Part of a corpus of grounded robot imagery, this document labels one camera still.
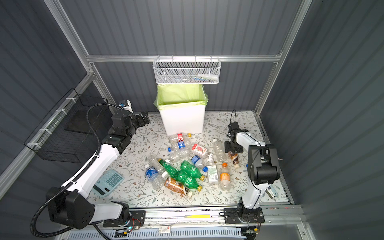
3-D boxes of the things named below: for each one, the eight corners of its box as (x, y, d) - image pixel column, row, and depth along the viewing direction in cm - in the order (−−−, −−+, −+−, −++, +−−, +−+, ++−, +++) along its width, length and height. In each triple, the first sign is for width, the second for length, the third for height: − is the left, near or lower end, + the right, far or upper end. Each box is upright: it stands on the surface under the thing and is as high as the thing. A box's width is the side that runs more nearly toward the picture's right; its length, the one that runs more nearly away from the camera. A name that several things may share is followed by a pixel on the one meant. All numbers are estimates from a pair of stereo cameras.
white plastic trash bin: (167, 138, 107) (160, 108, 85) (168, 132, 111) (161, 102, 88) (203, 138, 107) (205, 108, 85) (203, 132, 111) (205, 102, 88)
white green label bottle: (207, 183, 86) (208, 181, 83) (206, 161, 95) (207, 158, 92) (218, 183, 86) (218, 181, 83) (215, 161, 95) (216, 158, 92)
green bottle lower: (173, 181, 87) (172, 177, 83) (177, 173, 90) (177, 169, 86) (199, 194, 82) (199, 191, 78) (203, 186, 85) (203, 182, 81)
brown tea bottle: (164, 186, 85) (163, 183, 81) (168, 179, 88) (167, 176, 83) (190, 199, 81) (190, 196, 77) (193, 191, 83) (193, 188, 79)
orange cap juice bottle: (219, 191, 84) (221, 188, 80) (217, 166, 93) (218, 162, 90) (230, 191, 84) (232, 188, 80) (227, 166, 93) (228, 162, 90)
